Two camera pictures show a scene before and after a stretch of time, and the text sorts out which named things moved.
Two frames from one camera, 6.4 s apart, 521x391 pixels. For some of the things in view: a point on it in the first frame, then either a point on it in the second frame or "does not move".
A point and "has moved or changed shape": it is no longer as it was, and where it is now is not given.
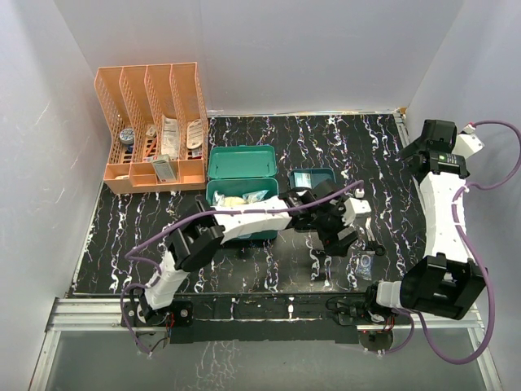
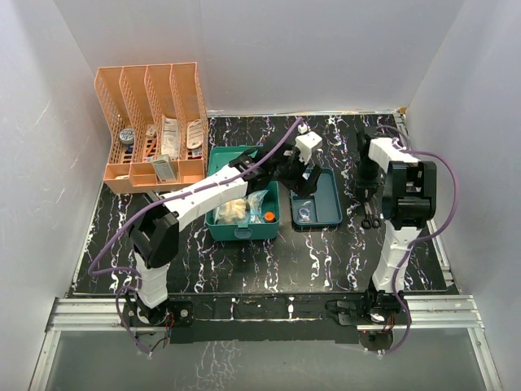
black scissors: (371, 243) has moved or changed shape
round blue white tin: (127, 136) does not move
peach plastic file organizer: (155, 120) does not move
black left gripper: (330, 241) → (302, 186)
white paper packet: (170, 147) does not move
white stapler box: (163, 168) does not move
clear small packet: (364, 269) has moved or changed shape
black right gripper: (408, 155) → (362, 185)
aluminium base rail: (106, 315) does not move
